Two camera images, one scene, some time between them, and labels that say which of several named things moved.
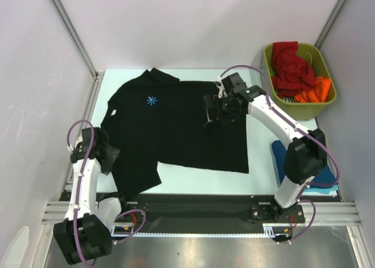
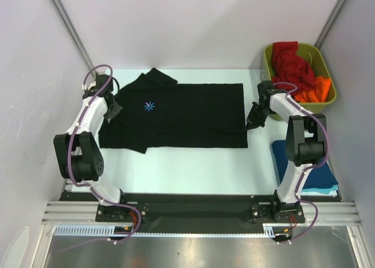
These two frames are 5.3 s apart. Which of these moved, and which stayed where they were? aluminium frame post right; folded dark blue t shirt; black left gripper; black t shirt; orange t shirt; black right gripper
Moved: black left gripper; black right gripper; black t shirt
Stayed: aluminium frame post right; folded dark blue t shirt; orange t shirt
